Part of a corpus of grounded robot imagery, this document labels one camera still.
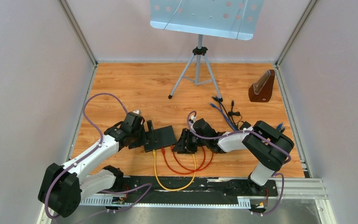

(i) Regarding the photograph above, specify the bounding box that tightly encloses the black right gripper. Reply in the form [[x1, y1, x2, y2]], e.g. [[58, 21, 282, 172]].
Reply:
[[172, 128, 208, 154]]

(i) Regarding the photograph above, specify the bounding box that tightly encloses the yellow ethernet cable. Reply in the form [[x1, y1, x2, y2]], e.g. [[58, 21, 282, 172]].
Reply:
[[151, 149, 197, 192]]

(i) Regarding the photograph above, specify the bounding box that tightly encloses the black spare switch box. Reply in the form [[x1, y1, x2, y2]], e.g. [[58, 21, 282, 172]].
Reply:
[[144, 126, 177, 153]]

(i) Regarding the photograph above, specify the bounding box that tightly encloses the brown wooden metronome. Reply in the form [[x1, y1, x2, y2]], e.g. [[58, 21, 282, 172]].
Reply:
[[248, 70, 275, 103]]

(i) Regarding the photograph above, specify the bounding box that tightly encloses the light blue music stand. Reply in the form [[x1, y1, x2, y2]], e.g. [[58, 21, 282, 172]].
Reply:
[[149, 0, 264, 102]]

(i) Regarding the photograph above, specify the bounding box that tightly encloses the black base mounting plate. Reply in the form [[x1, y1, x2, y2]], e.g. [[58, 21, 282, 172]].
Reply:
[[93, 175, 279, 206]]

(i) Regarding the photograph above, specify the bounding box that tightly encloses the aluminium frame rail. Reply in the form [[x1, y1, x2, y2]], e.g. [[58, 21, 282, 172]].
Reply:
[[38, 175, 335, 224]]

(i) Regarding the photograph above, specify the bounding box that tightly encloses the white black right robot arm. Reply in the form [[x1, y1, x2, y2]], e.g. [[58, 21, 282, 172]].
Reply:
[[172, 119, 295, 195]]

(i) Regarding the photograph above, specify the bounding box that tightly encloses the black power adapter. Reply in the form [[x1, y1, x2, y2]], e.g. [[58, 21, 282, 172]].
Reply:
[[228, 111, 251, 131]]

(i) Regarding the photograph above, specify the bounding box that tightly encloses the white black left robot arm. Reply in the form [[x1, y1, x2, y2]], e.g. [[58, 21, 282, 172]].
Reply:
[[37, 110, 145, 217]]

